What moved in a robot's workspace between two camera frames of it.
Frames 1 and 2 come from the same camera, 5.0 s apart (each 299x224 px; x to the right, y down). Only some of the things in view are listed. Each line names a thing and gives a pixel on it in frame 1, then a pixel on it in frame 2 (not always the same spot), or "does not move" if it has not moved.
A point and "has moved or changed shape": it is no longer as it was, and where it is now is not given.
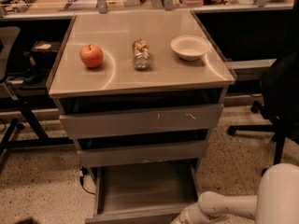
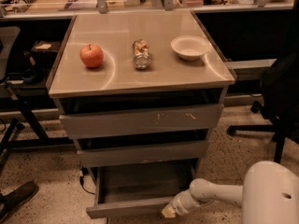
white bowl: (190, 48) does not move
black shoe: (27, 221) → (17, 197)
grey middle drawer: (142, 153) does not move
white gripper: (189, 215) → (178, 203)
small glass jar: (141, 57) does not move
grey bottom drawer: (144, 192) has moved or changed shape
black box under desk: (44, 54) does not move
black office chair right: (279, 104) does not move
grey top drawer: (142, 121) does not move
